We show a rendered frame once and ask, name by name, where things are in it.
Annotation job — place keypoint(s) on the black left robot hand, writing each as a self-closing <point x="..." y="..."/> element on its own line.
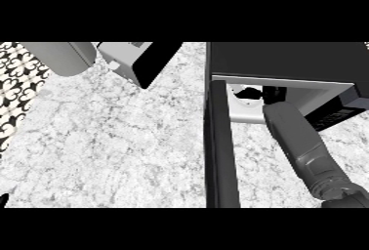
<point x="3" y="201"/>

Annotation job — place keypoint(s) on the black microwave door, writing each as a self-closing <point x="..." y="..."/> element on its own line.
<point x="220" y="146"/>

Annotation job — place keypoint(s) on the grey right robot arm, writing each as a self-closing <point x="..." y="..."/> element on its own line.
<point x="303" y="146"/>

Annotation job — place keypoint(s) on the black microwave oven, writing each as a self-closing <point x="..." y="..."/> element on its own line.
<point x="288" y="62"/>

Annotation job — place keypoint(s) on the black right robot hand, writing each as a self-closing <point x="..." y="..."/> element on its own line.
<point x="273" y="92"/>

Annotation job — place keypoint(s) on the grey rounded appliance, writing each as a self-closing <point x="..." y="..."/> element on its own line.
<point x="62" y="57"/>

